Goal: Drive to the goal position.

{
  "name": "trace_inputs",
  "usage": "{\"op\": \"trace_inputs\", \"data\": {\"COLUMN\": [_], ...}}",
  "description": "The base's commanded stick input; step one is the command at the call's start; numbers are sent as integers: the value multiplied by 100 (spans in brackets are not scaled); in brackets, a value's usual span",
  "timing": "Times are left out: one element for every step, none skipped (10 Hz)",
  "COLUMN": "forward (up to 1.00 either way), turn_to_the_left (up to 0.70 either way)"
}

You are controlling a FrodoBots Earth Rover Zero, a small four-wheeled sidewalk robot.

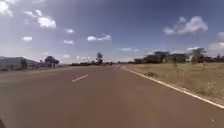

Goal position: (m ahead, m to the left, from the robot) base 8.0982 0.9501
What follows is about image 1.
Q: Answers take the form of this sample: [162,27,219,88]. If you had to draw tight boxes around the reddish brown asphalt road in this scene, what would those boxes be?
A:
[0,64,224,128]

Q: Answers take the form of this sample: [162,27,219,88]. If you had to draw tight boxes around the tall lone tree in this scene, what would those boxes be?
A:
[95,52,104,66]

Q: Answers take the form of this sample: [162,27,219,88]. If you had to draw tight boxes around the row of trees and buildings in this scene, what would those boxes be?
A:
[133,47,224,65]

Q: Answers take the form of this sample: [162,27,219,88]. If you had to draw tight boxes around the low grey building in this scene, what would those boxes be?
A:
[0,56,40,71]

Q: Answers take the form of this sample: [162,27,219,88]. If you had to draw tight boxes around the dry grass field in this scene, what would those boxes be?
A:
[121,62,224,101]

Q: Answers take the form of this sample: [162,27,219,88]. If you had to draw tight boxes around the white solid edge line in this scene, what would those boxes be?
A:
[119,65,224,110]

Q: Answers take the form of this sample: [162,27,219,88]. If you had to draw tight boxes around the round dark tree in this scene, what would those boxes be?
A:
[44,55,60,68]

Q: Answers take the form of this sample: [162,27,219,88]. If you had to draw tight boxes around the white dashed centre line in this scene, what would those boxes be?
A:
[71,73,90,83]

